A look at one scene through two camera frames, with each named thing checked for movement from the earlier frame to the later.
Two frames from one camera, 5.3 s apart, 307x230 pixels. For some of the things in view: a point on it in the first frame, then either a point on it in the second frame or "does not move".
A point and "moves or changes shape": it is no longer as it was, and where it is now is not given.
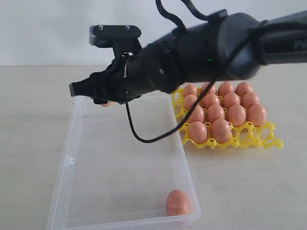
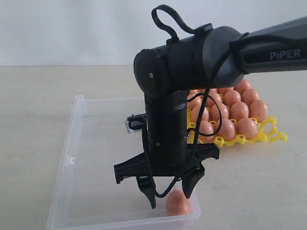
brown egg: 215,112 to 223,109
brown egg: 248,99 moves or changes shape
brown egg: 198,132 to 206,128
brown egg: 223,89 moves or changes shape
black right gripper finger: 87,87 to 147,185
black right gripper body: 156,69 to 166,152
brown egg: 237,115 moves or changes shape
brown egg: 190,89 moves or changes shape
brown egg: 242,88 moves or changes shape
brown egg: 221,130 moves or changes shape
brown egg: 110,104 to 247,127
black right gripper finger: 100,101 to 189,180
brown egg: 210,99 moves or changes shape
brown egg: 230,99 moves or changes shape
